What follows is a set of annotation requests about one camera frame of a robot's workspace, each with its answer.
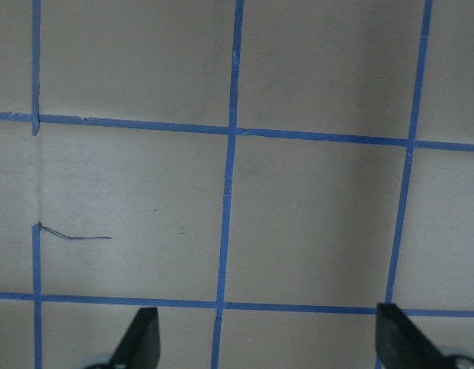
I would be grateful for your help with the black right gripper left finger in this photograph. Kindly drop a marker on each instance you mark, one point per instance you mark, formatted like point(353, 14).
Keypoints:
point(140, 346)

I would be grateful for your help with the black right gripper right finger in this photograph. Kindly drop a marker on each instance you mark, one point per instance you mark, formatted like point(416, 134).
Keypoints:
point(400, 344)

